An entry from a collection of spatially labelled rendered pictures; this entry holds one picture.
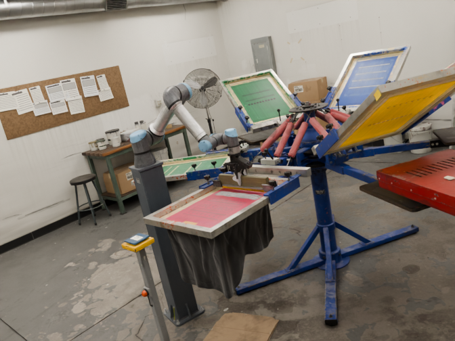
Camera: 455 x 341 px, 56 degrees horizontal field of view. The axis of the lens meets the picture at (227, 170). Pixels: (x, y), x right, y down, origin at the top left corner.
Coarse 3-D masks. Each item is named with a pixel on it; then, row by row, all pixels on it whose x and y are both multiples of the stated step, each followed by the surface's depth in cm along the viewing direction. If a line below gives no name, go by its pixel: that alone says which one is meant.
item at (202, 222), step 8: (248, 192) 271; (256, 192) 268; (264, 192) 265; (240, 200) 260; (248, 200) 257; (256, 200) 254; (240, 208) 247; (224, 216) 241; (200, 224) 236; (208, 224) 234; (216, 224) 232
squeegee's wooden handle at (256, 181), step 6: (222, 174) 285; (228, 174) 282; (222, 180) 285; (228, 180) 281; (246, 180) 269; (252, 180) 266; (258, 180) 262; (264, 180) 259; (252, 186) 268; (258, 186) 264
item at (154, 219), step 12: (276, 180) 274; (204, 192) 285; (180, 204) 270; (252, 204) 240; (264, 204) 244; (156, 216) 257; (240, 216) 230; (168, 228) 239; (180, 228) 231; (192, 228) 224; (204, 228) 220; (216, 228) 217; (228, 228) 223
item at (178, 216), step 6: (216, 192) 284; (240, 192) 274; (204, 198) 277; (210, 198) 275; (222, 198) 270; (228, 198) 268; (192, 204) 270; (198, 204) 268; (186, 210) 262; (174, 216) 257; (180, 216) 255; (186, 216) 253
